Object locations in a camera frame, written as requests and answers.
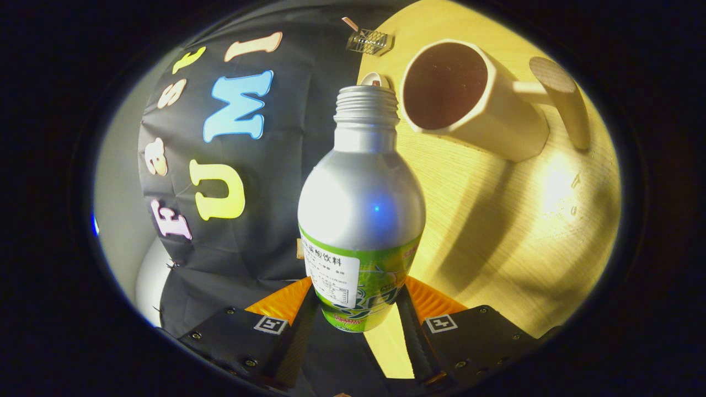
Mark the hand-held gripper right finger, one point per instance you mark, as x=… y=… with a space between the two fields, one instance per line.
x=415 y=342

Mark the wooden table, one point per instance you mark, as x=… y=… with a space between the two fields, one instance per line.
x=496 y=220

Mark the silver green juice bottle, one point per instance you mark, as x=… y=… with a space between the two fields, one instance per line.
x=361 y=193

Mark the beige cup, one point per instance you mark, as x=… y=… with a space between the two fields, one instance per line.
x=496 y=121

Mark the striped straw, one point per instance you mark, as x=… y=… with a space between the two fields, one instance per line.
x=350 y=23

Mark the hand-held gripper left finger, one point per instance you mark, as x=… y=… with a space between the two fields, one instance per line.
x=298 y=342

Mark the white round plate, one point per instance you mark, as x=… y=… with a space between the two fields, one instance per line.
x=372 y=76

